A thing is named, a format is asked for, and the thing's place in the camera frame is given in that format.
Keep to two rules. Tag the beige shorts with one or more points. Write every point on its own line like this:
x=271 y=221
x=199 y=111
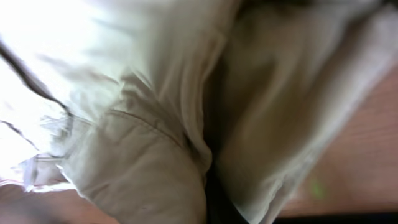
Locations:
x=183 y=111

